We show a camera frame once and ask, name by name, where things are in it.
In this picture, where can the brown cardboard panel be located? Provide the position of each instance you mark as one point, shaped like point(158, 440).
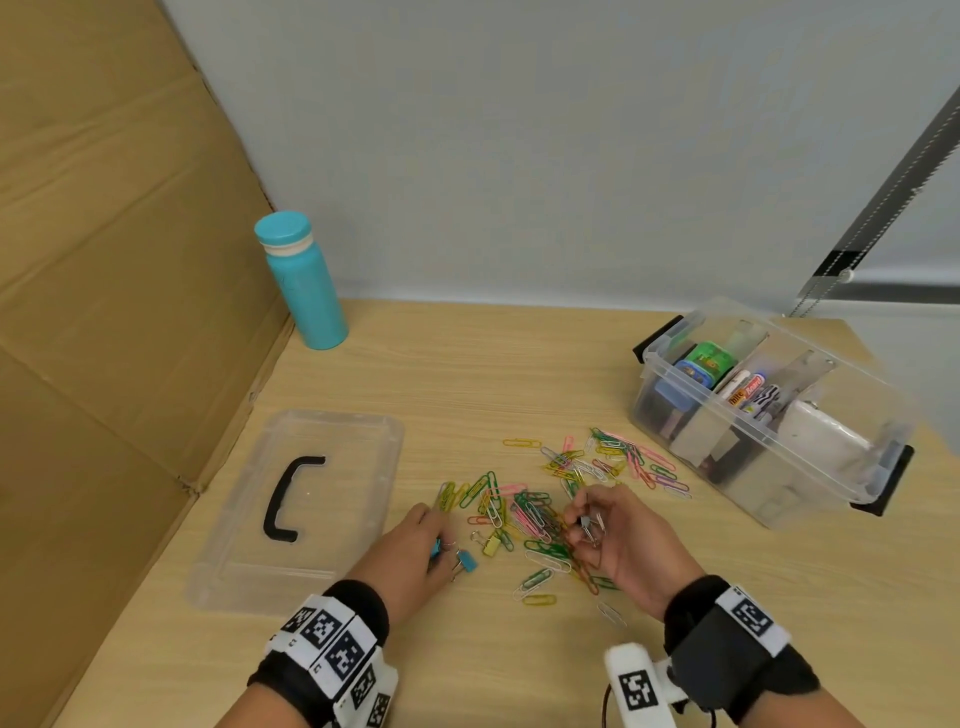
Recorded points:
point(112, 300)

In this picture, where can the black marker-tagged right wristband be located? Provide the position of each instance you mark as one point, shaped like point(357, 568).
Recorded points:
point(727, 645)

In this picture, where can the person's right forearm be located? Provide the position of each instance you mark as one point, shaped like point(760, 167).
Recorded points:
point(810, 712)

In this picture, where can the black marker-tagged left wristband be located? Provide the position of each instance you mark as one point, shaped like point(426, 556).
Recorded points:
point(337, 645)

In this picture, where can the teal water bottle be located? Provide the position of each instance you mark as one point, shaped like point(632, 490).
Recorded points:
point(309, 289)

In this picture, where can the person's right hand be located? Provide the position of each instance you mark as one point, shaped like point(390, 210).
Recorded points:
point(637, 547)

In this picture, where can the person's left forearm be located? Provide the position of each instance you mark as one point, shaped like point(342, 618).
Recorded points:
point(259, 709)

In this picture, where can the person's left fingers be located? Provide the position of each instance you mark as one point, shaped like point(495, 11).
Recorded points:
point(431, 525)

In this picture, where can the white correction pen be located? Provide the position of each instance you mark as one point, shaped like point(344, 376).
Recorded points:
point(741, 390)

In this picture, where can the toothed metal stand bar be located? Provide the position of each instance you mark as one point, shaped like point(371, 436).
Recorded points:
point(877, 210)

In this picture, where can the black marker-tagged wristband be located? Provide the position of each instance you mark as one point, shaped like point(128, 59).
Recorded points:
point(337, 645)
point(727, 645)

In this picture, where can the person's left hand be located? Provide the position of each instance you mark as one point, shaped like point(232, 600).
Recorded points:
point(405, 562)

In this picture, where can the white marker-tagged wrist camera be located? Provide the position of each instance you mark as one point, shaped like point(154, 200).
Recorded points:
point(637, 686)

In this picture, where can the pile of coloured paper clips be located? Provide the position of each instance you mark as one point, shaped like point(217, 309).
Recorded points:
point(536, 517)

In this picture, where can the white plastic packet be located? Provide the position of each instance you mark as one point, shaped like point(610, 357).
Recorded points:
point(821, 435)

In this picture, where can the clear plastic box lid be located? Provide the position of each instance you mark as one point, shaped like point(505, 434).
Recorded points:
point(330, 480)

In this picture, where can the silver binder clip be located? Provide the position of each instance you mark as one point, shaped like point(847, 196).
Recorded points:
point(589, 527)

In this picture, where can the yellow binder clip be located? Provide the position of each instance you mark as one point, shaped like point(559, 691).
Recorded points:
point(492, 546)

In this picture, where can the black box latch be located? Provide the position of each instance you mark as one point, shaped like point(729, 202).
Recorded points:
point(892, 480)
point(654, 341)

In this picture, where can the blue stationery item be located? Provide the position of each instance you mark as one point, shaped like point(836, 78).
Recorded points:
point(671, 394)

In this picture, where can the clear plastic storage box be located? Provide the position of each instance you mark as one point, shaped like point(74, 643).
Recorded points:
point(757, 465)

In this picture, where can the person's right thumb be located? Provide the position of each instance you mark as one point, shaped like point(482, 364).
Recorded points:
point(594, 501)

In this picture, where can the zebra print pen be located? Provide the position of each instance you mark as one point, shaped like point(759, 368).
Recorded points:
point(766, 402)

